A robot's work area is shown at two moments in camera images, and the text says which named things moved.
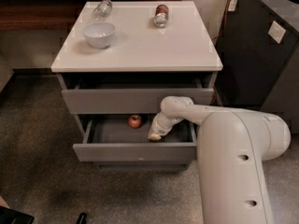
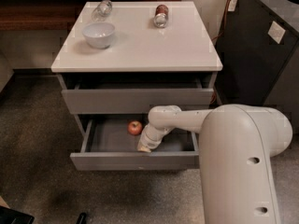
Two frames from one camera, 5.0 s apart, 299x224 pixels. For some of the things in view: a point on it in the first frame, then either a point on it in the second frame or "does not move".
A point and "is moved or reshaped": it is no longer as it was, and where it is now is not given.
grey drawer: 110,138 is moved or reshaped
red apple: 135,120 to 135,128
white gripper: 161,126 to 147,141
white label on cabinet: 276,32 does not move
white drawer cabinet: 117,62 does not move
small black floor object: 82,218 does not move
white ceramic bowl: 99,35 does not move
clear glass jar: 102,10 does not move
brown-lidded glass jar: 161,19 does not move
